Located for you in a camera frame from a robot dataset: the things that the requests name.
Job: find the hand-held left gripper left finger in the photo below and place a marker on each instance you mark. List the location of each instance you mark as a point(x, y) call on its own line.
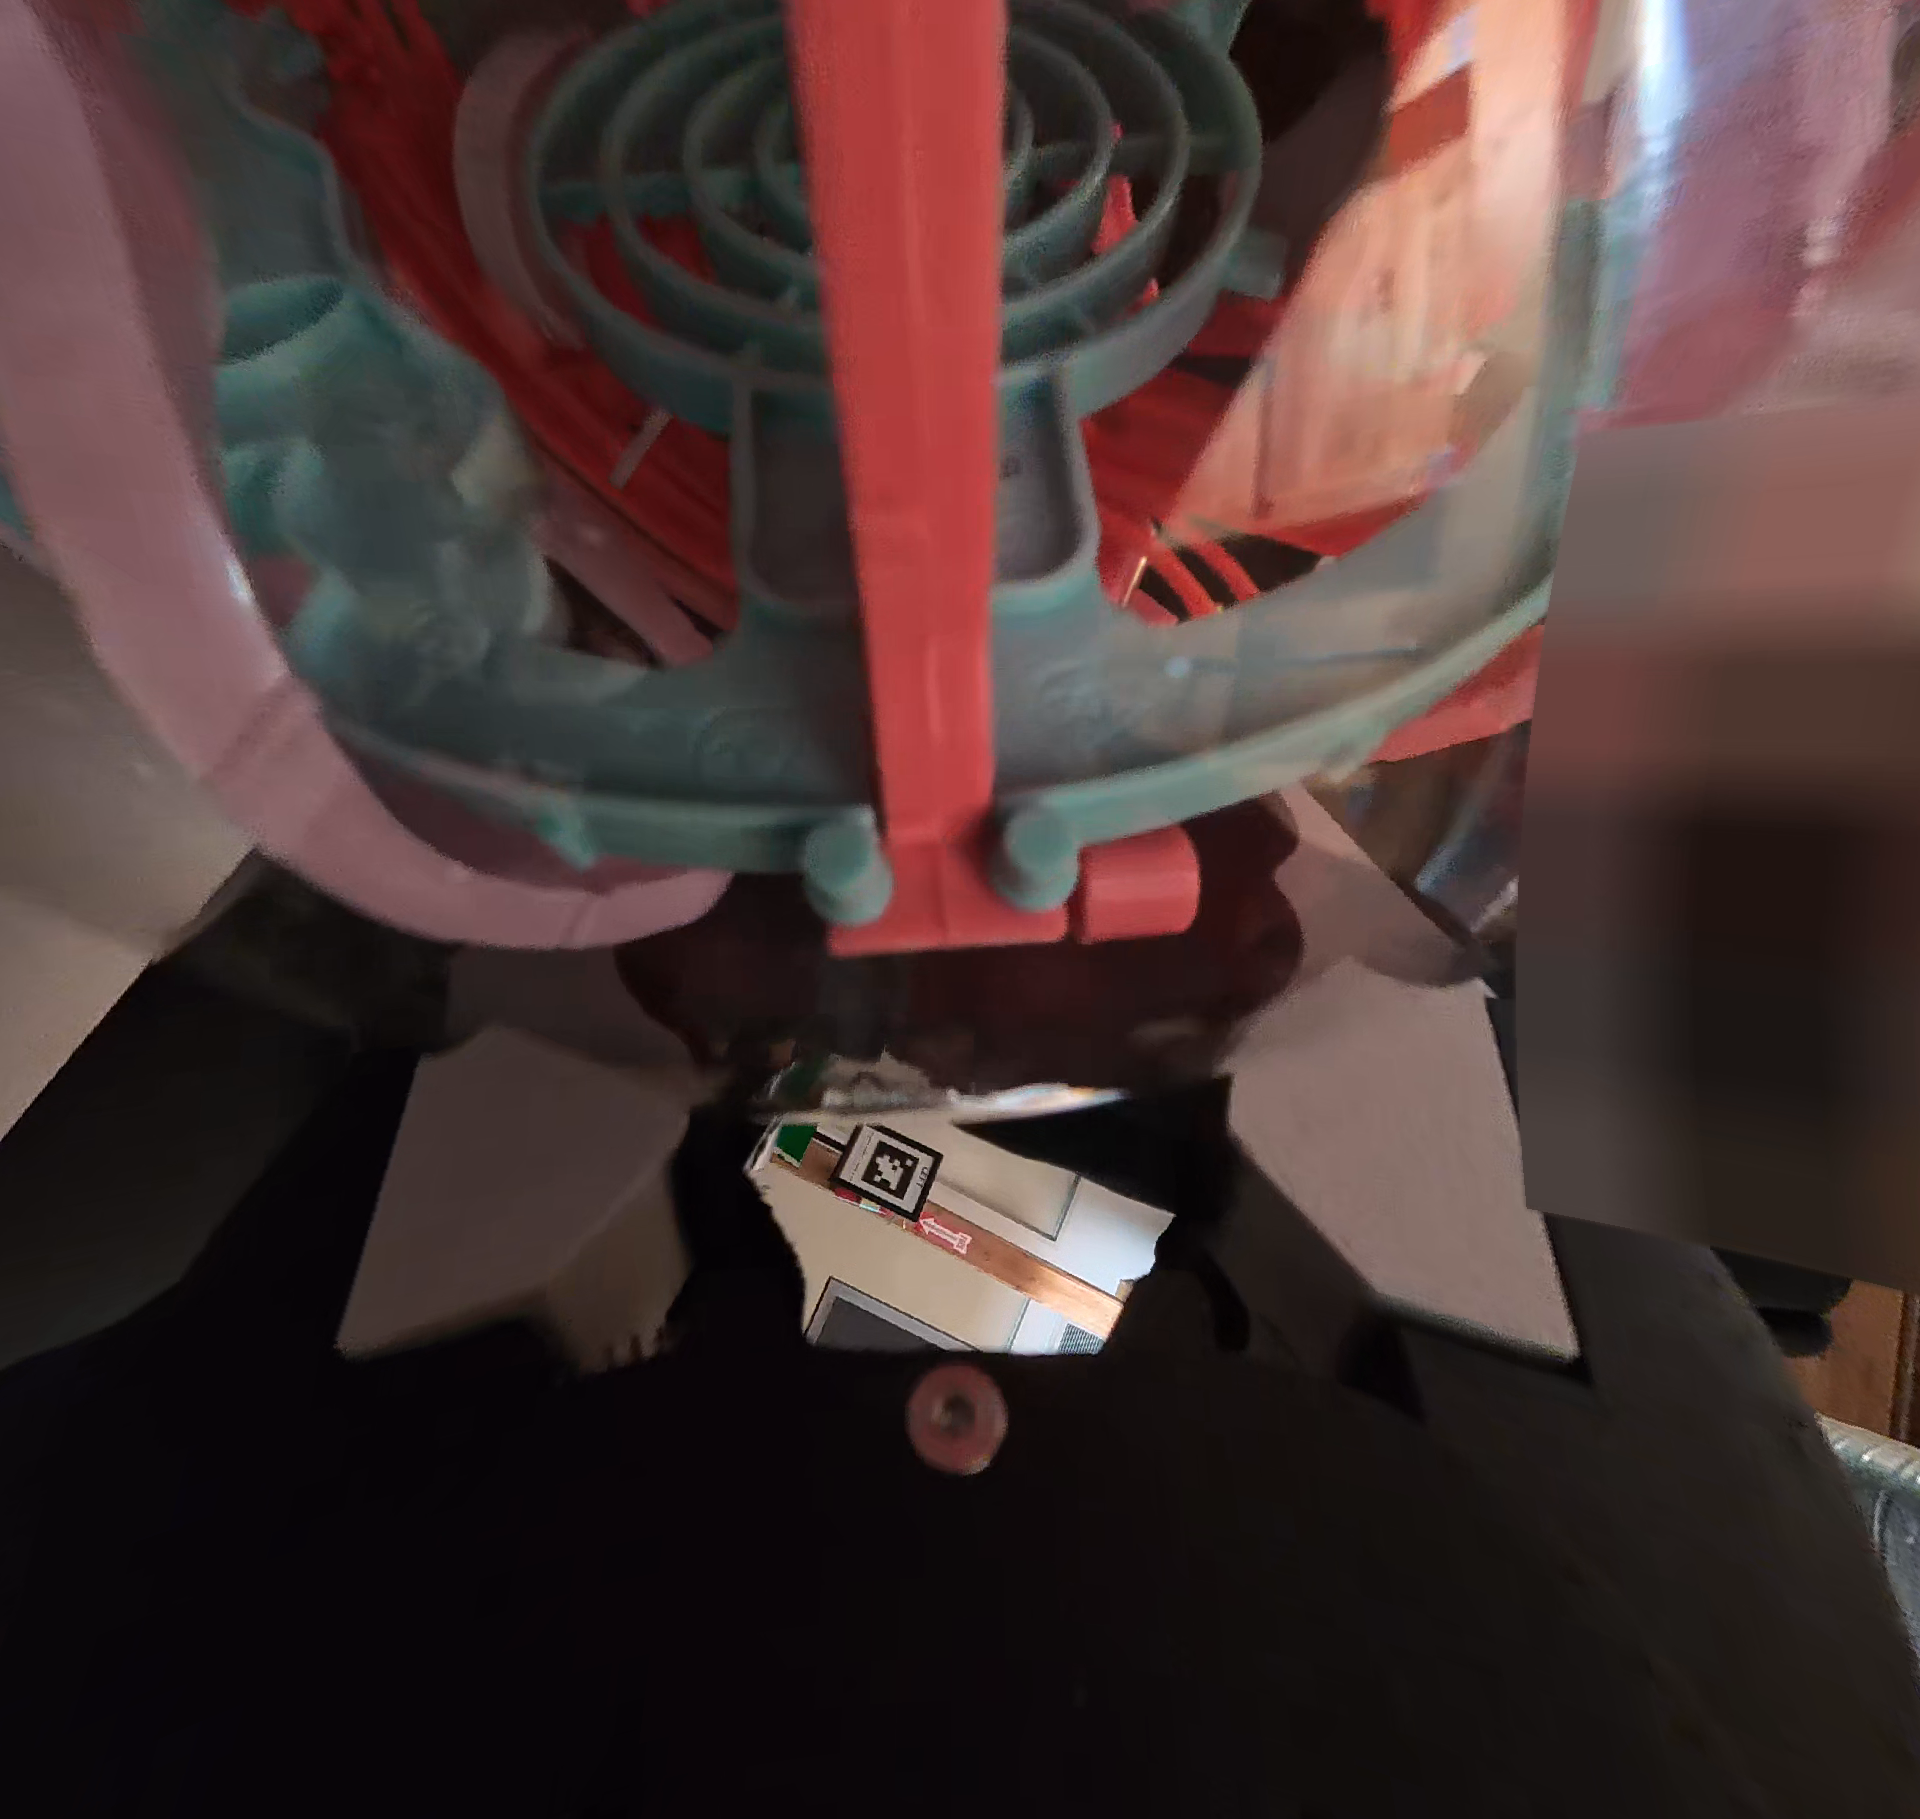
point(496, 1174)

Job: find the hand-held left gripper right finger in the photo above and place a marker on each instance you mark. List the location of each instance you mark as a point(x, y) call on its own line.
point(1395, 1144)

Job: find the clear maze ball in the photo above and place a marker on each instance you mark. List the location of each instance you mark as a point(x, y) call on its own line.
point(900, 349)

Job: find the black framed marker tag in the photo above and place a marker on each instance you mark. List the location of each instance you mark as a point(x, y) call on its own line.
point(885, 1171)

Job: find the silver ventilation duct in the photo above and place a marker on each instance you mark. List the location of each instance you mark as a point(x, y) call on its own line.
point(1875, 1489)

